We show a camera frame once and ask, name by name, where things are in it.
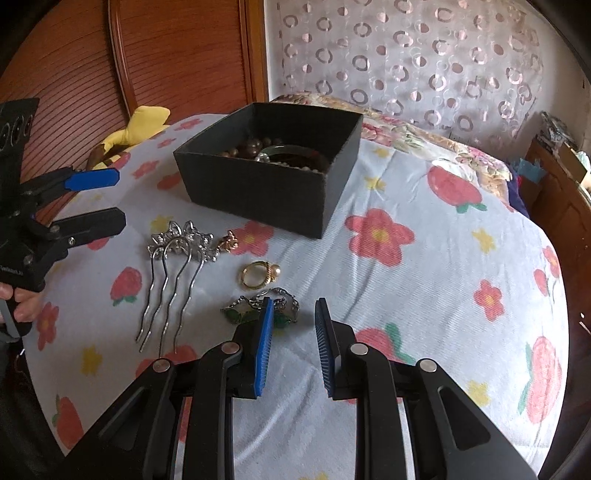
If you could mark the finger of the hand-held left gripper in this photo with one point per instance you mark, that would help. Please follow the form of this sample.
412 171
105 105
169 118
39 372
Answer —
92 179
97 221

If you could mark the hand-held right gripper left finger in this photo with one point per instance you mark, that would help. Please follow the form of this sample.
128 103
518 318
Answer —
263 346

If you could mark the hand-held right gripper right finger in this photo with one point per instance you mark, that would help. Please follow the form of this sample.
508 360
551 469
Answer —
323 350

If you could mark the silver hair comb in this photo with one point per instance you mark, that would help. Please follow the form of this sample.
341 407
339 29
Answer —
178 240

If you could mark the gold brooch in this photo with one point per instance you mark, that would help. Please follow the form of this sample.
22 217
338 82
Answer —
228 242

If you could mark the black storage box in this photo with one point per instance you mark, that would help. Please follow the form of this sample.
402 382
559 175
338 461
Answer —
258 203

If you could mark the green jade bangle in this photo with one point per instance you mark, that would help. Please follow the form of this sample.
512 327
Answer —
295 147

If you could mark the person's left hand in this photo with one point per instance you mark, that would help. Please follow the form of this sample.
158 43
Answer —
27 307

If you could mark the yellow plush toy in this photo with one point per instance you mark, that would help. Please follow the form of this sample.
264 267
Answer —
143 122

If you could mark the wooden wardrobe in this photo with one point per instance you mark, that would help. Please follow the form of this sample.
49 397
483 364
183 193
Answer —
184 46

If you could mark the floral quilt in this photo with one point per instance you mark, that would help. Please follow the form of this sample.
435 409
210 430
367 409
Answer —
406 134

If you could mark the navy blue blanket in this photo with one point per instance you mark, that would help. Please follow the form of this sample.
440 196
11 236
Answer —
517 196

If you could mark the blue paper item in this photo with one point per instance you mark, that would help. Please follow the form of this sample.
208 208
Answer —
526 168

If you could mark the wooden cabinet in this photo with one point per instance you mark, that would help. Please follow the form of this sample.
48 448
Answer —
554 194

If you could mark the circle pattern curtain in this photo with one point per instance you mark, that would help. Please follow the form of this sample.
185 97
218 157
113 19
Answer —
392 55

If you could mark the cardboard box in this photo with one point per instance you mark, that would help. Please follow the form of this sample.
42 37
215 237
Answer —
577 159

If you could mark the stack of folded cloths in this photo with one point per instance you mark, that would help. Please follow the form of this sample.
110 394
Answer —
554 127

